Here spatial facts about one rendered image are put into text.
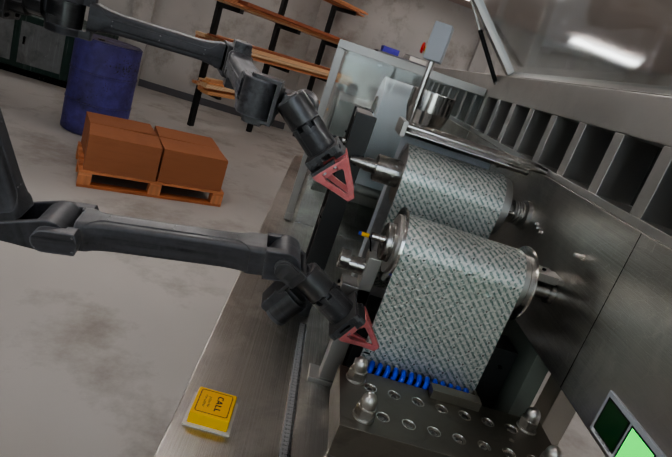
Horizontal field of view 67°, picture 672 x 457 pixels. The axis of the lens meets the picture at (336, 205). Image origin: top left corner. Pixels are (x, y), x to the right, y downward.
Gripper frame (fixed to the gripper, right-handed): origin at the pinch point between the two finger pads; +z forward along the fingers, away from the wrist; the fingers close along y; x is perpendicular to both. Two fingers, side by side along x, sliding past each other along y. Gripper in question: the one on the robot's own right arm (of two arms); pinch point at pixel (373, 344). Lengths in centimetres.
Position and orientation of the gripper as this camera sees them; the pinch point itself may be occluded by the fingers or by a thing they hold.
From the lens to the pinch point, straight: 100.9
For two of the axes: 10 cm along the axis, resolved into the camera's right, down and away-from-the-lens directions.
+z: 6.6, 7.2, 2.0
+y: -0.1, 2.8, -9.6
